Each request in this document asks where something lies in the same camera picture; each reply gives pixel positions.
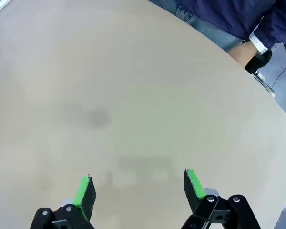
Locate thin black floor cable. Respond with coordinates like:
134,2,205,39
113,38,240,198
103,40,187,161
271,61,286,89

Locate person blue jeans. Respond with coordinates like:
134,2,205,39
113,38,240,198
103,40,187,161
176,4,245,52

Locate person torso navy jacket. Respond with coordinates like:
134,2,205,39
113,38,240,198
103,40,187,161
147,0,286,40

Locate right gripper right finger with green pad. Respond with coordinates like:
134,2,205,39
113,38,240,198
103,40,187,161
181,168,262,229

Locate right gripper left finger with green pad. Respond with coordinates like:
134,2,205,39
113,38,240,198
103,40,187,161
30,175,97,229

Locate person left hand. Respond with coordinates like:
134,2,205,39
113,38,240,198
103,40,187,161
228,40,258,68

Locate person left forearm navy sleeve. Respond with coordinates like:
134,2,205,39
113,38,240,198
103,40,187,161
249,10,286,54

